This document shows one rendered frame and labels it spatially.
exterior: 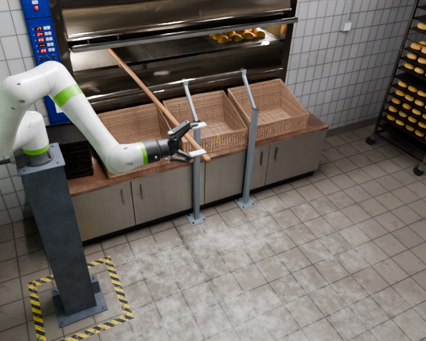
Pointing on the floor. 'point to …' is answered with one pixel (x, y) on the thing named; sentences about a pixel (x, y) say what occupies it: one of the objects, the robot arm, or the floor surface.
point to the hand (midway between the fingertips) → (203, 138)
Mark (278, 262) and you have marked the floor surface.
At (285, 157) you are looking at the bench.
